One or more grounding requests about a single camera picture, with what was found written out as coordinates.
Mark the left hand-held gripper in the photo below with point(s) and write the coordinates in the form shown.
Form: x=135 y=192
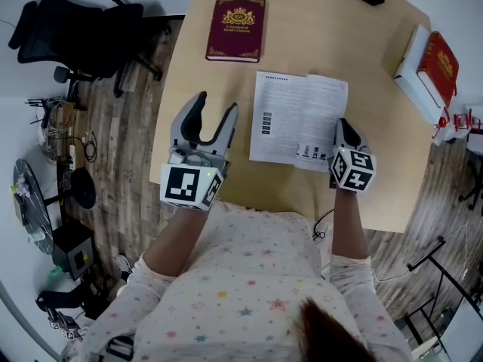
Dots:
x=185 y=185

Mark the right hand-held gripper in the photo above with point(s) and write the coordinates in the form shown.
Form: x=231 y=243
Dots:
x=354 y=170

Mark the yellow covered booklet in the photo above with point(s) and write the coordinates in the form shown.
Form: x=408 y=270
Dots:
x=294 y=119

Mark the person's right forearm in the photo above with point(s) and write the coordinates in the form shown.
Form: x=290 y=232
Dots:
x=349 y=228

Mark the person's left forearm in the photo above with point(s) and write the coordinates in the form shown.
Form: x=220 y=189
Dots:
x=175 y=243

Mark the maroon hardcover book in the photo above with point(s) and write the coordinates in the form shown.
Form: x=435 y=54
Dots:
x=235 y=28

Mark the red hardcover book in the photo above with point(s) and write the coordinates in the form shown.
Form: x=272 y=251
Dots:
x=439 y=66

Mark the red lantern ornament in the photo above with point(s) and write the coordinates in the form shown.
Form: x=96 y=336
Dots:
x=440 y=123
x=466 y=123

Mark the white cabinet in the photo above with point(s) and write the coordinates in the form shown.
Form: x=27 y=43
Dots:
x=476 y=142

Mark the black office chair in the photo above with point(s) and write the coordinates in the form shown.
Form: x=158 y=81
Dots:
x=75 y=36
x=473 y=183

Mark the black round stand base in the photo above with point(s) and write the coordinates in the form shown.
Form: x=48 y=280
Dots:
x=83 y=189

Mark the white power strip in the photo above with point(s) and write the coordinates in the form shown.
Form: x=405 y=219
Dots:
x=71 y=157

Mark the person's star-print shirt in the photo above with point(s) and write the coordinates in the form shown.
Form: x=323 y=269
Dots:
x=234 y=270

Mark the black router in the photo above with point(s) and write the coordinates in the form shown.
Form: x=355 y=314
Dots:
x=47 y=108

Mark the black metal stand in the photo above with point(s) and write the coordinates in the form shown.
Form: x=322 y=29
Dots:
x=449 y=277

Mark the black box device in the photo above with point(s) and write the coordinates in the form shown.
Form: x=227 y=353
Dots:
x=73 y=255

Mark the dark marble round table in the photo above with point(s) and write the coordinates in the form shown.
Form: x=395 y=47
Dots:
x=35 y=213

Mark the white flower bunch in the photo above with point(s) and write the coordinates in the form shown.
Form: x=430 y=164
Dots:
x=22 y=186

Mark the black and white belt device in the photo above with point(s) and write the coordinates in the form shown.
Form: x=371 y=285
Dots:
x=120 y=349

